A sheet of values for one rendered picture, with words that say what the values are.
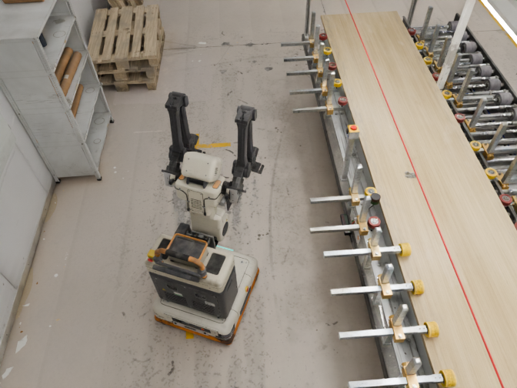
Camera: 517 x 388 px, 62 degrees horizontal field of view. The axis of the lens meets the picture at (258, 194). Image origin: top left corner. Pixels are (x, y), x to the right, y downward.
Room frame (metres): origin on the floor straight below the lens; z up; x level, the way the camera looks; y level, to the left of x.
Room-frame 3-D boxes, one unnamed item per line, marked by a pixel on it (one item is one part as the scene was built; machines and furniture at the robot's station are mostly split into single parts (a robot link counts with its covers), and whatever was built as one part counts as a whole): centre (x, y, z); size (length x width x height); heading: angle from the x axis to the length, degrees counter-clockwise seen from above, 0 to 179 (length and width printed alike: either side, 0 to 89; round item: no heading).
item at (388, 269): (1.17, -0.70, 0.89); 0.04 x 0.04 x 0.48; 2
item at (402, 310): (0.92, -0.71, 0.92); 0.04 x 0.04 x 0.48; 2
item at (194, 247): (1.48, 0.46, 0.87); 0.23 x 0.15 x 0.11; 70
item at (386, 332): (0.88, -0.65, 0.95); 0.50 x 0.04 x 0.04; 92
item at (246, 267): (1.58, 0.42, 0.16); 0.67 x 0.64 x 0.25; 159
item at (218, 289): (1.50, 0.45, 0.59); 0.55 x 0.34 x 0.83; 70
